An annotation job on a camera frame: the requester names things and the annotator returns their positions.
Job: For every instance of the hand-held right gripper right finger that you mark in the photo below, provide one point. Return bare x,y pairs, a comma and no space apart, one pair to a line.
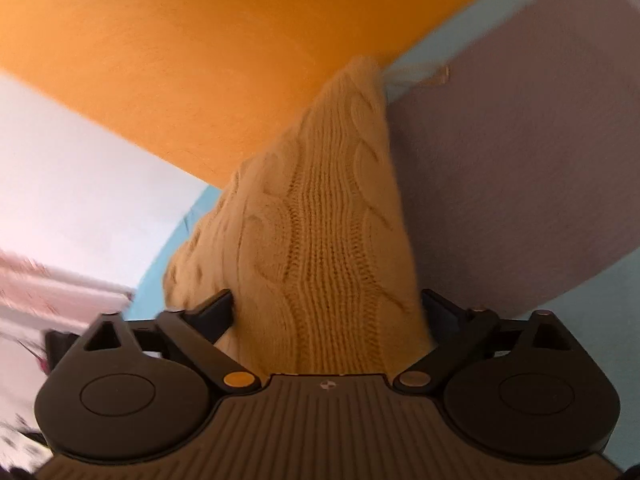
441,311

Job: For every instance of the orange headboard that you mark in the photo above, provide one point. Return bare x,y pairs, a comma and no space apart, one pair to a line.
200,60

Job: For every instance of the blue grey printed bed sheet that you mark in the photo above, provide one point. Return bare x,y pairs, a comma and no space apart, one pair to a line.
500,160

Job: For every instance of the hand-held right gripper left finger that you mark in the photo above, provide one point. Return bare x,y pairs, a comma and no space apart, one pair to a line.
218,308

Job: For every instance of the pink white blurred cloth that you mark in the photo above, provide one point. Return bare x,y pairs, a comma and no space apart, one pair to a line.
55,285

